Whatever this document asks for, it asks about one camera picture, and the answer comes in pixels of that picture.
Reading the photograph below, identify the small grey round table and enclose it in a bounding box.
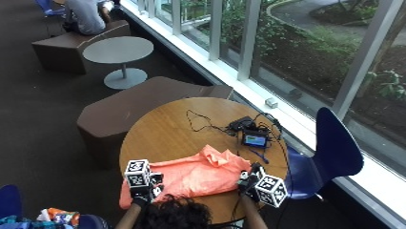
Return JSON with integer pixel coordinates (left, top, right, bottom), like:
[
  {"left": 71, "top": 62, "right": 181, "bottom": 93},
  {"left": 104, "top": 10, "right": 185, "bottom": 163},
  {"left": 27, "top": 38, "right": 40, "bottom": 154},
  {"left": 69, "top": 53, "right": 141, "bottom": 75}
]
[{"left": 81, "top": 35, "right": 154, "bottom": 91}]

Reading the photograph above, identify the black box device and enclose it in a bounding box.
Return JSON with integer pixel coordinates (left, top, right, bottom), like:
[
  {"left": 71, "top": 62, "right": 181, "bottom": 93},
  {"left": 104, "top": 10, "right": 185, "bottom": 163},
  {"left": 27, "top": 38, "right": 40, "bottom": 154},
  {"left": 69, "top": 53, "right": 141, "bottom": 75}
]
[{"left": 228, "top": 115, "right": 257, "bottom": 132}]

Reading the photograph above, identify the blue chair with metal legs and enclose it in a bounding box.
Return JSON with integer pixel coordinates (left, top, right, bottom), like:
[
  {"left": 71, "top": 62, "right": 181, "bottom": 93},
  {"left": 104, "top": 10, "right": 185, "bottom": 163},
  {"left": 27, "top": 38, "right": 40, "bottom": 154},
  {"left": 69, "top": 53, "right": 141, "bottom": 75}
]
[{"left": 35, "top": 0, "right": 68, "bottom": 19}]

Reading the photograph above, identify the large brown bench seat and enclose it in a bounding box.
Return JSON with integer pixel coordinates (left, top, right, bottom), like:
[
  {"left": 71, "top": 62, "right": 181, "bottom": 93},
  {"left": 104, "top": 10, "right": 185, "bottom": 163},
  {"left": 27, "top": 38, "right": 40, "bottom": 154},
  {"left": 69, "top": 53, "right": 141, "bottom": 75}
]
[{"left": 76, "top": 75, "right": 234, "bottom": 170}]

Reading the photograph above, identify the person's right hand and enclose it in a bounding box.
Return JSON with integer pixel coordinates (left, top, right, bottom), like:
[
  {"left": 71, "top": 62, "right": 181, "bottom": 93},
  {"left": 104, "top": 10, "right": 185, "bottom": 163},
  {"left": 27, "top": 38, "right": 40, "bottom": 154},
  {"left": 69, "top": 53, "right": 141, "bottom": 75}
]
[{"left": 236, "top": 161, "right": 266, "bottom": 203}]

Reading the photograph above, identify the blue plastic chair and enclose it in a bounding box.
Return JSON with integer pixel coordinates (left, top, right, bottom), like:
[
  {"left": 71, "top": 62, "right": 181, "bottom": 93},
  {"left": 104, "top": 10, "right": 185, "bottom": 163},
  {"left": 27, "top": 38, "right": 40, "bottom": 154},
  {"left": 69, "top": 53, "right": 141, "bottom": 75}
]
[{"left": 284, "top": 106, "right": 366, "bottom": 201}]

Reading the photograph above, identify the small black device with screen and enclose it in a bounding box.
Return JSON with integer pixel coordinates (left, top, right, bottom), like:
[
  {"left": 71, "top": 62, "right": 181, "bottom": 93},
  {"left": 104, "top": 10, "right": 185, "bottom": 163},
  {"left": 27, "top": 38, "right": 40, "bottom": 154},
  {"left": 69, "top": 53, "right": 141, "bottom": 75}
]
[{"left": 241, "top": 129, "right": 270, "bottom": 150}]

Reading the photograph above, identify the white marker cube on left glove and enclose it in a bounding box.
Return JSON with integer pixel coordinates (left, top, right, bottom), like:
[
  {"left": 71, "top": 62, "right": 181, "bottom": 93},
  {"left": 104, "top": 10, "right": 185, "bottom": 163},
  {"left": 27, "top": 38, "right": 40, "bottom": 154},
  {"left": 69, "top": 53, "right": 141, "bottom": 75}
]
[{"left": 122, "top": 158, "right": 153, "bottom": 189}]

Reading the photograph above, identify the colourful crumpled bag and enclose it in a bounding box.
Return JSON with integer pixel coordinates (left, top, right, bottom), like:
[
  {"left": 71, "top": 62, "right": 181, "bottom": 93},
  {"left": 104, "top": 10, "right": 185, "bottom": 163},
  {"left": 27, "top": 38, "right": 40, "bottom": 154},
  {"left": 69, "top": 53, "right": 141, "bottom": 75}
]
[{"left": 35, "top": 207, "right": 81, "bottom": 229}]

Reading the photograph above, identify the long black cable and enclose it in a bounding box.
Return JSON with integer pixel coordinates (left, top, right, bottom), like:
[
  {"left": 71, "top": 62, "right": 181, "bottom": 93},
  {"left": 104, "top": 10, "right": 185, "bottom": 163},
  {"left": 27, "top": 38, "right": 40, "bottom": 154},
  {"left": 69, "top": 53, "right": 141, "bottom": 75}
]
[{"left": 253, "top": 112, "right": 294, "bottom": 192}]

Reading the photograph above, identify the white marker cube on glove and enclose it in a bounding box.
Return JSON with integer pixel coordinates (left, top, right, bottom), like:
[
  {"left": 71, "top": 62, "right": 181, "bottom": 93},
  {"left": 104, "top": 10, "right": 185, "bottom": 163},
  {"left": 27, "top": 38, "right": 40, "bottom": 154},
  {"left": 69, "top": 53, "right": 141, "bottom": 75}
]
[
  {"left": 253, "top": 174, "right": 289, "bottom": 209},
  {"left": 122, "top": 158, "right": 153, "bottom": 189}
]

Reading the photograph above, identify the black glove cable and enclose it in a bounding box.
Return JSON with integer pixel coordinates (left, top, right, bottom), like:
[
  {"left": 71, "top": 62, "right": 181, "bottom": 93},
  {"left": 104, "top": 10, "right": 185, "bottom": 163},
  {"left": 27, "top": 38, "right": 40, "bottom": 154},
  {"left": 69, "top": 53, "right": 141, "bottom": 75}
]
[{"left": 230, "top": 196, "right": 244, "bottom": 225}]

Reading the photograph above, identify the blue strap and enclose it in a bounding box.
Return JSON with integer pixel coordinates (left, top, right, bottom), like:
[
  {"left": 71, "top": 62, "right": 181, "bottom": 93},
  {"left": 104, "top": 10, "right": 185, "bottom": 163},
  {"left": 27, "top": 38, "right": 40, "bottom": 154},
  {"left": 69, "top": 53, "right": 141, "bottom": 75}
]
[{"left": 248, "top": 147, "right": 272, "bottom": 165}]

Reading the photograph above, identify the orange cloth garment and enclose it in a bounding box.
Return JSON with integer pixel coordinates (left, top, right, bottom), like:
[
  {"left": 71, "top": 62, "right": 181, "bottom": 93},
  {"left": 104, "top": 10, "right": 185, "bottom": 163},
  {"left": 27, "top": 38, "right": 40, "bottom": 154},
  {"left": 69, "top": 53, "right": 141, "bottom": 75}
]
[{"left": 118, "top": 144, "right": 254, "bottom": 210}]

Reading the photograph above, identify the white marker cube on right glove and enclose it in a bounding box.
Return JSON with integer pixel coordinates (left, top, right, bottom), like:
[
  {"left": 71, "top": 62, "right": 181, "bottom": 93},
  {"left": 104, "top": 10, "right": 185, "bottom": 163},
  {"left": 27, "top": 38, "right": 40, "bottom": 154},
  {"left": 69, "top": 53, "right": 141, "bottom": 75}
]
[{"left": 253, "top": 174, "right": 289, "bottom": 209}]

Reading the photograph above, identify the person's left hand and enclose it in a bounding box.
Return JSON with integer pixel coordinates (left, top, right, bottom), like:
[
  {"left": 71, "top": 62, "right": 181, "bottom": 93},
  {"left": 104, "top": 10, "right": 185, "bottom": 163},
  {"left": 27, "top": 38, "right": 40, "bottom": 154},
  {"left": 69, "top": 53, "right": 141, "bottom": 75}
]
[{"left": 129, "top": 172, "right": 165, "bottom": 205}]

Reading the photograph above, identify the small brown bench seat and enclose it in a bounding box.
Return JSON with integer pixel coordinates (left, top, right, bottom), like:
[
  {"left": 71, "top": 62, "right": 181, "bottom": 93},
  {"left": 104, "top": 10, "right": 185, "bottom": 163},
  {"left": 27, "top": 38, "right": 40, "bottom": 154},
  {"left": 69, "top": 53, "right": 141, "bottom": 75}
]
[{"left": 31, "top": 19, "right": 132, "bottom": 76}]

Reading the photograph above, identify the thin black cable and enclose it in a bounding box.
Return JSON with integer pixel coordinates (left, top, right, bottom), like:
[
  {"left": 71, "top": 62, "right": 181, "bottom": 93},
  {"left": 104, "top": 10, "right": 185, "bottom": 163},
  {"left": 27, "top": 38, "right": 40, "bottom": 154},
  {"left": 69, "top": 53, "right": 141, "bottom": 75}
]
[{"left": 185, "top": 109, "right": 232, "bottom": 134}]

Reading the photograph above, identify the dark blue chair back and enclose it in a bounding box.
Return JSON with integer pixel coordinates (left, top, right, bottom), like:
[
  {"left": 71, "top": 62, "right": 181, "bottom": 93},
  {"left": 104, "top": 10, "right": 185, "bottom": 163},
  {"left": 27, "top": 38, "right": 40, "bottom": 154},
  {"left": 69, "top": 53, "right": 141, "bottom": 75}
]
[{"left": 0, "top": 184, "right": 24, "bottom": 221}]

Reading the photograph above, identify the small white box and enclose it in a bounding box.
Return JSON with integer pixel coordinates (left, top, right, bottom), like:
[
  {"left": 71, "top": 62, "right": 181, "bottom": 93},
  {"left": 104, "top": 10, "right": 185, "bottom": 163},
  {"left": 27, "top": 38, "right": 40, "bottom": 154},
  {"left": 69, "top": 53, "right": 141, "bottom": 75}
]
[{"left": 264, "top": 96, "right": 281, "bottom": 110}]

